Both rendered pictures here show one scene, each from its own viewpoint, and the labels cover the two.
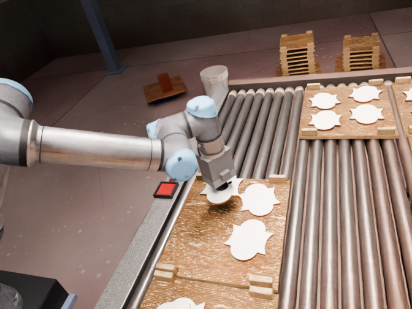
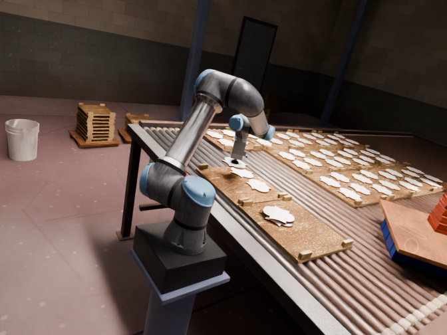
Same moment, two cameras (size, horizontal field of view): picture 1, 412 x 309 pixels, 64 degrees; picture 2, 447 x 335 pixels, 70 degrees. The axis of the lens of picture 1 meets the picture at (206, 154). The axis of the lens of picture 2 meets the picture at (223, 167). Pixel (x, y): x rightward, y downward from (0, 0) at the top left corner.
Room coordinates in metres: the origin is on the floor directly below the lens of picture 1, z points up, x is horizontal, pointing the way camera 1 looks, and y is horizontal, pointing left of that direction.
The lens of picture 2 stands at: (0.10, 1.48, 1.65)
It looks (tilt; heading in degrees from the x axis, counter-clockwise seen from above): 22 degrees down; 296
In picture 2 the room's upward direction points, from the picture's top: 13 degrees clockwise
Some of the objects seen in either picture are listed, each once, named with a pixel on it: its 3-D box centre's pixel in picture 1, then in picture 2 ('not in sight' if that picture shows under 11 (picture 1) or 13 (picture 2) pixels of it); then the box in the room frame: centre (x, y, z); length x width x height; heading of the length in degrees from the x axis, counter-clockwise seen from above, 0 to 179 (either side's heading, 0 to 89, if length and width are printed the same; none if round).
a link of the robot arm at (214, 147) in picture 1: (209, 142); (242, 133); (0.78, -0.02, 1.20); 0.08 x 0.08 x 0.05
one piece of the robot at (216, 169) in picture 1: (217, 165); (241, 147); (0.77, -0.02, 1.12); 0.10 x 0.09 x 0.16; 27
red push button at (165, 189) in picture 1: (166, 190); not in sight; (0.96, 0.18, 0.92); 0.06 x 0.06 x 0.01; 64
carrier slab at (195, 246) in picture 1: (228, 224); (240, 183); (0.71, -0.01, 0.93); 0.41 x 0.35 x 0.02; 155
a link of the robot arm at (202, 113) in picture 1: (203, 119); not in sight; (0.78, -0.02, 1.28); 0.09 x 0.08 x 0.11; 97
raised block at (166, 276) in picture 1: (164, 276); (247, 203); (0.57, 0.20, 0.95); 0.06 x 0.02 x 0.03; 64
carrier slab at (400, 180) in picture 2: not in sight; (400, 179); (-0.05, -1.24, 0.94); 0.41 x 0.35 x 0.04; 154
